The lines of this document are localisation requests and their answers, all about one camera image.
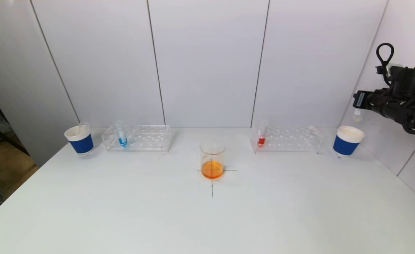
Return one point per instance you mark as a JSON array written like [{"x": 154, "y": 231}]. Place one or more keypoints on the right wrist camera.
[{"x": 392, "y": 72}]

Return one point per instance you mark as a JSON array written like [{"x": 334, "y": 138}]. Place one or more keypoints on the clear acrylic test tube rack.
[
  {"x": 292, "y": 139},
  {"x": 144, "y": 139}
]

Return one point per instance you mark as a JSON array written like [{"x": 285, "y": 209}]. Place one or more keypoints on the test tube with red pigment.
[{"x": 261, "y": 141}]

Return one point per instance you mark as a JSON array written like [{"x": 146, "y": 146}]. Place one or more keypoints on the test tube with yellow pigment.
[{"x": 357, "y": 115}]

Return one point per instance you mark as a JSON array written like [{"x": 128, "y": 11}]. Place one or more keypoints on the clear glass beaker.
[{"x": 212, "y": 169}]

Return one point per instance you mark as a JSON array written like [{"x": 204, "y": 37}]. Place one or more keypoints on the blue white paper cup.
[
  {"x": 346, "y": 144},
  {"x": 81, "y": 144}
]

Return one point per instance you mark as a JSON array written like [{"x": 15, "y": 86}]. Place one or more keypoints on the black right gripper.
[{"x": 359, "y": 100}]

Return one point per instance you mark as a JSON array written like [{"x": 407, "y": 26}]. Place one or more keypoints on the test tube with salmon pigment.
[{"x": 84, "y": 127}]

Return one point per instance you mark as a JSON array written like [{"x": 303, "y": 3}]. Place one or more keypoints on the test tube with blue pigment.
[{"x": 122, "y": 141}]

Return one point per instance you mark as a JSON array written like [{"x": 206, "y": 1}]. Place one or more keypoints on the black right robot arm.
[{"x": 408, "y": 106}]

